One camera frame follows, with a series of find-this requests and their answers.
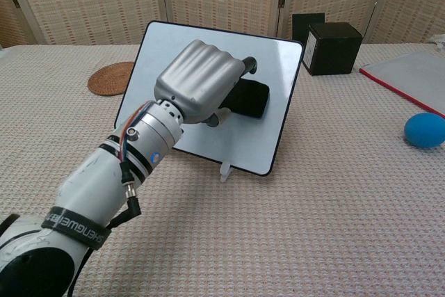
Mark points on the round woven rattan coaster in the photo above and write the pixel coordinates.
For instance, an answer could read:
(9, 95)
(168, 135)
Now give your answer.
(109, 78)

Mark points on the blue ball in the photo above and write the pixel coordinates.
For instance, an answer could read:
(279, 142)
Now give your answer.
(425, 130)

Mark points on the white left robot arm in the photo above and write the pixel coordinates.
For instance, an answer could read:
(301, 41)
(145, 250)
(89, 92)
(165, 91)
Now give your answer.
(104, 185)

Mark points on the black cardboard box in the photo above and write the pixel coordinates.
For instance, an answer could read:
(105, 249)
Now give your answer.
(330, 46)

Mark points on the black eraser block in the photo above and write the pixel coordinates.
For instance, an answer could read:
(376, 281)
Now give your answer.
(248, 98)

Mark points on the beige woven tablecloth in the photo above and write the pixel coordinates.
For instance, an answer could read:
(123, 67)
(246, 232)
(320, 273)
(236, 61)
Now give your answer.
(278, 224)

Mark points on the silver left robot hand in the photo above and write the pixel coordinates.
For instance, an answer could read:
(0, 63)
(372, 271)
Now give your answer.
(201, 81)

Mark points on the clear plastic board stand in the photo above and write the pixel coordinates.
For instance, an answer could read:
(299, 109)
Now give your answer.
(226, 171)

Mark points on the small black-framed whiteboard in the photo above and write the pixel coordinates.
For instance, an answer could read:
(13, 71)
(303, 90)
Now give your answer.
(271, 109)

